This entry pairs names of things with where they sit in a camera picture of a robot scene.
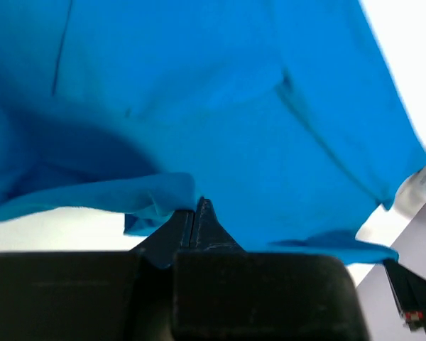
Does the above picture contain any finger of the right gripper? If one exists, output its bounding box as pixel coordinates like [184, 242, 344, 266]
[383, 259, 426, 330]

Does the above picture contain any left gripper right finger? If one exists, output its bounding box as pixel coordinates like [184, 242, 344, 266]
[172, 199, 369, 340]

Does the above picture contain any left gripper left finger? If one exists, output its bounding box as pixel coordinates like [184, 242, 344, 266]
[0, 211, 194, 340]

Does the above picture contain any blue polo shirt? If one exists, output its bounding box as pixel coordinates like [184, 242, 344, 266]
[0, 1, 426, 264]

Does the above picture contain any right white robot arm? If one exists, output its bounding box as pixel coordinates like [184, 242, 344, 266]
[383, 166, 426, 334]

